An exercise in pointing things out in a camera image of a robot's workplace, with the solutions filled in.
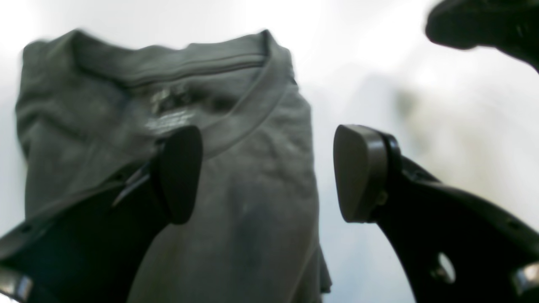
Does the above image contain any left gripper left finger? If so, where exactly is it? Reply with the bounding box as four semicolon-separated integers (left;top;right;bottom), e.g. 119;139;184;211
1;126;203;303

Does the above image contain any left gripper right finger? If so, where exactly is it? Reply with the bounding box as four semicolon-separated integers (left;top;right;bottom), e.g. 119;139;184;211
333;125;539;303

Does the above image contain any dark grey T-shirt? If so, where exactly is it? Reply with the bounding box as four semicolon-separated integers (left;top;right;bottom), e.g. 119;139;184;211
15;29;333;303

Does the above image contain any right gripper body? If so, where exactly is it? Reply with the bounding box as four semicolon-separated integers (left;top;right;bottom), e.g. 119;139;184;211
425;0;539;70

